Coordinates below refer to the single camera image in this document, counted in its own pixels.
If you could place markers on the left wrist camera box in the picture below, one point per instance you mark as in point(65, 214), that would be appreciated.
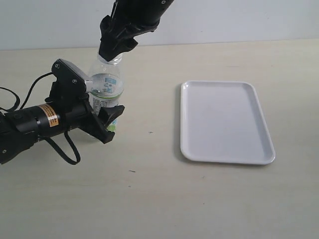
point(70, 78)

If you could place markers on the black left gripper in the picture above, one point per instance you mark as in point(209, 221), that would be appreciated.
point(71, 103)

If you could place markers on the clear plastic water bottle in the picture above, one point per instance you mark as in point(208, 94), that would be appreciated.
point(108, 83)

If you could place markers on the white plastic tray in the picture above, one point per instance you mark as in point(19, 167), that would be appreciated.
point(223, 122)

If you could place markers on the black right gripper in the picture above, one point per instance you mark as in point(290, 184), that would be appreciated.
point(129, 18)

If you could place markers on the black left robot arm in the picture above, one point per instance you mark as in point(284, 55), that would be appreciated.
point(20, 130)

